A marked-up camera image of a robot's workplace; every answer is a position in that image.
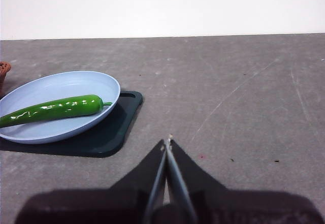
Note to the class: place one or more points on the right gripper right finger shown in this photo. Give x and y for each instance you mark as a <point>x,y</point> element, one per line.
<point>228,206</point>

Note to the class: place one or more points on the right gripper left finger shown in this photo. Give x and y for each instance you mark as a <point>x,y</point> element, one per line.
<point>114,203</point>

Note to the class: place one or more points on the green chili pepper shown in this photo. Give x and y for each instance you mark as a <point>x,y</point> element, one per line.
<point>63,108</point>

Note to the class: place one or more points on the blue round plate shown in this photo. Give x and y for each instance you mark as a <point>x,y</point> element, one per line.
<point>63,84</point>

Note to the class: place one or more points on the black rectangular tray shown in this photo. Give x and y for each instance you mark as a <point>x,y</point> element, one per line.
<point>111,137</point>

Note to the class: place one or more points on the brown wicker basket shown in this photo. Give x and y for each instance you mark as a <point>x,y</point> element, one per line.
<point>3,69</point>

